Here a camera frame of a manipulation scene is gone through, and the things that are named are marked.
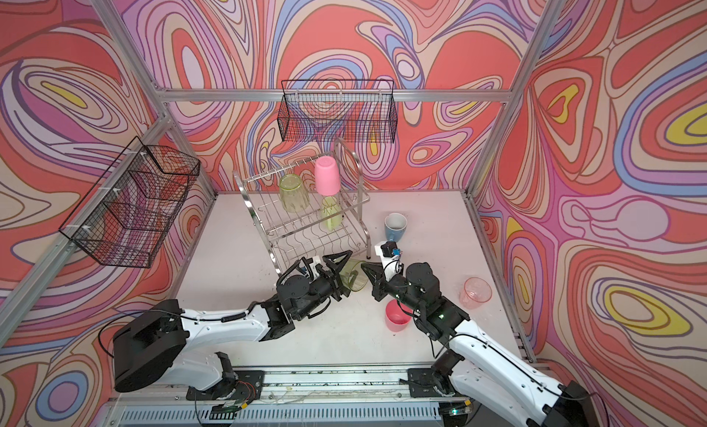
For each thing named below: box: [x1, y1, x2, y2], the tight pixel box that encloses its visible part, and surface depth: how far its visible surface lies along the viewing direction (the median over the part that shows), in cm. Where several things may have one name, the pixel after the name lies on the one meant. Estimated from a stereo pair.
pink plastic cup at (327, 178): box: [314, 155, 342, 197], surface depth 79 cm
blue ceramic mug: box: [383, 212, 408, 243], surface depth 100 cm
